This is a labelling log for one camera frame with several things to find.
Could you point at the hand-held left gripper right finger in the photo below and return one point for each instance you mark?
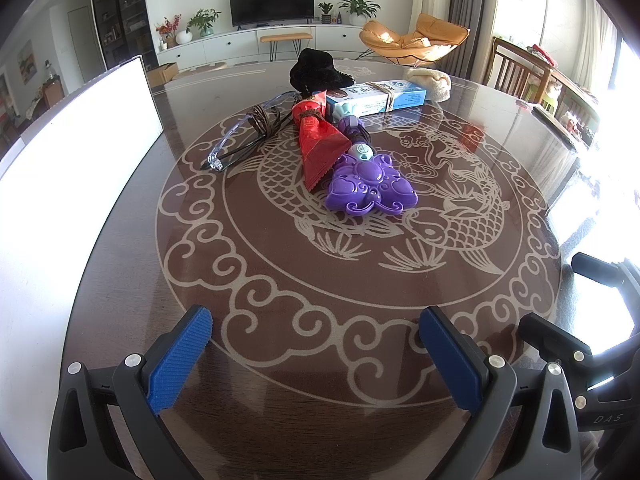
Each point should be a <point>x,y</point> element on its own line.
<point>452,360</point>

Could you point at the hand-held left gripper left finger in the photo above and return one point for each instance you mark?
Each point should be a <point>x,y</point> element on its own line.
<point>177,360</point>

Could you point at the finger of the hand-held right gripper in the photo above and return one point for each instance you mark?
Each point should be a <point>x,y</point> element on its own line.
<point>550,335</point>
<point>600,266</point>

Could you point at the purple flower toy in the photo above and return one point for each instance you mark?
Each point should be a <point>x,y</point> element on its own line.
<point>370,185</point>

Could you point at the red snack packet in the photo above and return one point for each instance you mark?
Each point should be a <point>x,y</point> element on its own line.
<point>320,150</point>

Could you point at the brown patterned glass desktop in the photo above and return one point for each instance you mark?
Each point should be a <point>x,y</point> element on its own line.
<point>300,310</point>

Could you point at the white board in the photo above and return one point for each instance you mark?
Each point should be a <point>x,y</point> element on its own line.
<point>75,185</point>

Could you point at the wooden chair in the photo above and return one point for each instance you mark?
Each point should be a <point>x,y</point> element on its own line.
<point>510,67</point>

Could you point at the white sheer curtain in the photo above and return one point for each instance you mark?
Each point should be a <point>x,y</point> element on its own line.
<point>597,35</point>

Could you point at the cream plush cloth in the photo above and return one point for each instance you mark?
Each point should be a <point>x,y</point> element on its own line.
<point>435,80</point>

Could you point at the blue toothpaste box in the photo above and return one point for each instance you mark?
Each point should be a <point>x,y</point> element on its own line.
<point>400,97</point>

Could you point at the cardboard box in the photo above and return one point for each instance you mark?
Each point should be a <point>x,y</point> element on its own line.
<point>162,74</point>

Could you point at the orange lounge chair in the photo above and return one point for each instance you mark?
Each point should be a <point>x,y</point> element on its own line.
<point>435,30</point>

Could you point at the beige round floor cushion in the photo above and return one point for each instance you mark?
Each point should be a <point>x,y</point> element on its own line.
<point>200,68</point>

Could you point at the grey curtain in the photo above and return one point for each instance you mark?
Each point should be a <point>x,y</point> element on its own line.
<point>470,0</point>

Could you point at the wooden sideboard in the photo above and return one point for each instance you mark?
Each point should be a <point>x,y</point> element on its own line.
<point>52,91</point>

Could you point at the clear bottle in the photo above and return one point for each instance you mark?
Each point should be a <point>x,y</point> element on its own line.
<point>49,70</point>

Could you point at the black plush hat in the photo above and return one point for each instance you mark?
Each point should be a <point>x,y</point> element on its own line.
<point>317,70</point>

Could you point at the white television cabinet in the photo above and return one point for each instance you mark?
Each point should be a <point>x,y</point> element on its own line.
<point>235,42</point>

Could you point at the white round vase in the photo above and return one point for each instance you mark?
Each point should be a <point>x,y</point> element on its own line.
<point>183,36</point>

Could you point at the white door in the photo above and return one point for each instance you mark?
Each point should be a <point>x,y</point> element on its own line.
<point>80,45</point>

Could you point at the red flower plant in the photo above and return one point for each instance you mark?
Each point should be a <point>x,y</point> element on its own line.
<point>169,27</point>

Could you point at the wooden bench with metal legs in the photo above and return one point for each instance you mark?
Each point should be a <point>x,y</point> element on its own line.
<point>285,36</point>

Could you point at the green potted plant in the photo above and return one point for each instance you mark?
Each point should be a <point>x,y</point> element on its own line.
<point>204,20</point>

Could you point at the large leafy potted plant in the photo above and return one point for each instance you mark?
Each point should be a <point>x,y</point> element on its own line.
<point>360,7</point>

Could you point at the dark glass cabinet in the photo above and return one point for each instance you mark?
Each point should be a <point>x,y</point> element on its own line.
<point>120,10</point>

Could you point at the black television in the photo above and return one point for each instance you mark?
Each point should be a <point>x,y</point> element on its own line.
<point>270,2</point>

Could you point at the small potted plant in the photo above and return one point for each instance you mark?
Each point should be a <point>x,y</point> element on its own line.
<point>326,10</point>

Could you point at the framed wall painting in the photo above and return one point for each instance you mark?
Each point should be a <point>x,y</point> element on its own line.
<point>26,60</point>

